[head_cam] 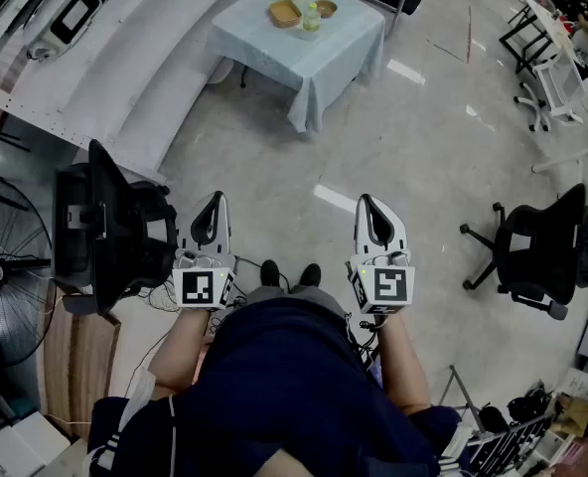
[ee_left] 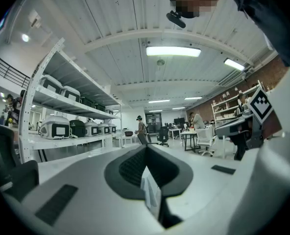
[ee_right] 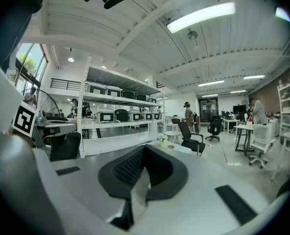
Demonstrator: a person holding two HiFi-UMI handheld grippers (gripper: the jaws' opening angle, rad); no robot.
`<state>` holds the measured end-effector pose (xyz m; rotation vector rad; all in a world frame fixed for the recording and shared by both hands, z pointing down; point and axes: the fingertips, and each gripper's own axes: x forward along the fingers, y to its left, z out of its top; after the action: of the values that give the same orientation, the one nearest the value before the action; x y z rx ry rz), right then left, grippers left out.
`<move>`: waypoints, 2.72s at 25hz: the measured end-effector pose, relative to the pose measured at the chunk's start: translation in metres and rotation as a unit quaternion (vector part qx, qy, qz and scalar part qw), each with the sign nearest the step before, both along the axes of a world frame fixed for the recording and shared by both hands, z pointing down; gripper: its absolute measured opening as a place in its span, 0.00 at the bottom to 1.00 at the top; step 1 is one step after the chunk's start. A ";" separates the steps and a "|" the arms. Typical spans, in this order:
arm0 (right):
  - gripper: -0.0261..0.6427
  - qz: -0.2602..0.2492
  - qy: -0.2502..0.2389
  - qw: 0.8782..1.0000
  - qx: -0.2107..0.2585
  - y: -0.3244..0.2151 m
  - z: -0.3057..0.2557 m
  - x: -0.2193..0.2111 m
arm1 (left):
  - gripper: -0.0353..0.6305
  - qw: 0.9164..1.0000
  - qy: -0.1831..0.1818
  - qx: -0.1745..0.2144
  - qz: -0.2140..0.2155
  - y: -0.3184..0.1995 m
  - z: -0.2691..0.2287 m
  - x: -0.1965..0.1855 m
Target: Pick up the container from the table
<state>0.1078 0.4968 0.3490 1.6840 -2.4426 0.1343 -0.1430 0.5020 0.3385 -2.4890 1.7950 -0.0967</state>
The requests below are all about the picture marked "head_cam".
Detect white mesh office chair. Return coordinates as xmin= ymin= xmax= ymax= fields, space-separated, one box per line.
xmin=514 ymin=55 xmax=588 ymax=133

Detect black shoe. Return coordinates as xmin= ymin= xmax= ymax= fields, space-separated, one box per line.
xmin=259 ymin=259 xmax=281 ymax=287
xmin=298 ymin=263 xmax=323 ymax=287

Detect white box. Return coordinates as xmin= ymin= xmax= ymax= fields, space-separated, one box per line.
xmin=0 ymin=409 xmax=72 ymax=477

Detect black wire rack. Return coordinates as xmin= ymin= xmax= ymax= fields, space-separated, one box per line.
xmin=447 ymin=365 xmax=558 ymax=477

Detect person's grey trousers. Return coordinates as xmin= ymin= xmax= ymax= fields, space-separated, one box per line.
xmin=246 ymin=283 xmax=348 ymax=317

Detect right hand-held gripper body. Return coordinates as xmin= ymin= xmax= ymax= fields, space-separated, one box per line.
xmin=346 ymin=250 xmax=417 ymax=316

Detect rectangular wooden tray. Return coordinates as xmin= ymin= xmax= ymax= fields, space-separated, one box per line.
xmin=268 ymin=0 xmax=304 ymax=30

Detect wooden cabinet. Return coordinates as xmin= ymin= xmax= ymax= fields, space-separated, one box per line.
xmin=43 ymin=285 xmax=121 ymax=441

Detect black standing fan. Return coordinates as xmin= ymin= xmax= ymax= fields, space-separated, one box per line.
xmin=0 ymin=176 xmax=55 ymax=367

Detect clear bottle green cap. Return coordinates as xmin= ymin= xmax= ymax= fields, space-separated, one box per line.
xmin=302 ymin=1 xmax=322 ymax=33

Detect person's right forearm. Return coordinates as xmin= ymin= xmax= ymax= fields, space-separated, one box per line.
xmin=377 ymin=313 xmax=434 ymax=416

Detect person's navy shirt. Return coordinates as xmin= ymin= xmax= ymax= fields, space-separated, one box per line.
xmin=87 ymin=295 xmax=474 ymax=477

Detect white metal shelving rack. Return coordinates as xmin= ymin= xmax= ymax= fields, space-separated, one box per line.
xmin=0 ymin=0 xmax=255 ymax=183

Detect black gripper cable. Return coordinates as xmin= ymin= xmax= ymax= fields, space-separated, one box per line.
xmin=358 ymin=315 xmax=389 ymax=367

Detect person's left forearm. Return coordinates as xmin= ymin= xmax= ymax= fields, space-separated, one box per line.
xmin=147 ymin=308 xmax=214 ymax=399

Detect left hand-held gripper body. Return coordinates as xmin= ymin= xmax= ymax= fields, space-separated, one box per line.
xmin=172 ymin=238 xmax=238 ymax=312

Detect black mesh office chair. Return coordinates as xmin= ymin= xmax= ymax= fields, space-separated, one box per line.
xmin=50 ymin=139 xmax=181 ymax=317
xmin=460 ymin=182 xmax=588 ymax=321

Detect pale blue cloth table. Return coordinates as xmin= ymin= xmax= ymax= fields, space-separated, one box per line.
xmin=205 ymin=0 xmax=387 ymax=134

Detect black frame white top table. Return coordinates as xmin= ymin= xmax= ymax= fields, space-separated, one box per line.
xmin=500 ymin=0 xmax=581 ymax=77

